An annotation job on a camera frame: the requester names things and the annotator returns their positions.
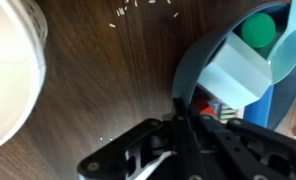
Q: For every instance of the green round cap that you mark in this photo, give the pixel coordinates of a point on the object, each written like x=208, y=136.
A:
x=258, y=30

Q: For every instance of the glass jar of rice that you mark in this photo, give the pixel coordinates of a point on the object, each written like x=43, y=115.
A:
x=23, y=34

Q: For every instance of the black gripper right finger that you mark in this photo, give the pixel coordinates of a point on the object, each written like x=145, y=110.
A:
x=247, y=151

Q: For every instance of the blue bowl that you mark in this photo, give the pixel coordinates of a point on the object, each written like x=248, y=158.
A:
x=278, y=99

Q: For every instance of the light blue block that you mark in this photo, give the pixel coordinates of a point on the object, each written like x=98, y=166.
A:
x=237, y=75

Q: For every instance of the teal spoon in bowl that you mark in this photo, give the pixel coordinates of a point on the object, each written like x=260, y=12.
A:
x=282, y=57

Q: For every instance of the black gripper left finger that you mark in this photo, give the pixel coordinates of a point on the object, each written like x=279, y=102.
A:
x=172, y=142

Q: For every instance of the round wooden table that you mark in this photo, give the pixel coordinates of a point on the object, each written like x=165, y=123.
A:
x=105, y=75

